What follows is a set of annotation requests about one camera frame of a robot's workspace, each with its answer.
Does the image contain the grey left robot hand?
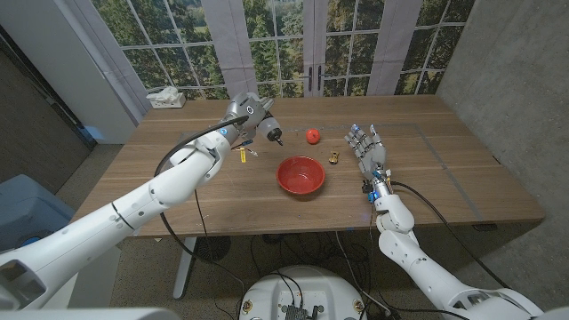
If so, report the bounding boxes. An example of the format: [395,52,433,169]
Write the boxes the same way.
[220,92,276,146]

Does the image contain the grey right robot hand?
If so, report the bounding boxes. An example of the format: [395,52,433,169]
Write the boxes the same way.
[344,124,395,204]

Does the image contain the clear oil cruet black pump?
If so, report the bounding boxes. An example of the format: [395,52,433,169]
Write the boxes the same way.
[257,116,285,147]

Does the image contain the red bowl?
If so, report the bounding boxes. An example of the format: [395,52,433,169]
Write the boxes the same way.
[276,155,326,196]

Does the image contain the printed window backdrop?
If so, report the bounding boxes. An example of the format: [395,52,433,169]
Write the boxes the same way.
[66,0,477,100]

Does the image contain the white tissue box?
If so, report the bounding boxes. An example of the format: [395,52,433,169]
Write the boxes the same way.
[145,85,187,110]

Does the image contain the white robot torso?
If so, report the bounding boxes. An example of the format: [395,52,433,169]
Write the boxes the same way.
[239,265,366,320]

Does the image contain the round black floor fan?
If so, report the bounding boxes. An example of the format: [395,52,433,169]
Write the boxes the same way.
[195,235,232,262]

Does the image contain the white table leg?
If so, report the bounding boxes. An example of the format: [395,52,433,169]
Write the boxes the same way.
[172,236,197,300]

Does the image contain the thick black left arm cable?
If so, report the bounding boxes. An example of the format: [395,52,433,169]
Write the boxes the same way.
[153,115,250,306]

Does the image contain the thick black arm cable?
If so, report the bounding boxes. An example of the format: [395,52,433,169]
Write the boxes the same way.
[390,180,510,290]
[153,115,250,306]

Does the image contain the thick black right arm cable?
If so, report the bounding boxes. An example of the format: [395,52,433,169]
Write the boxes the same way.
[390,180,510,290]

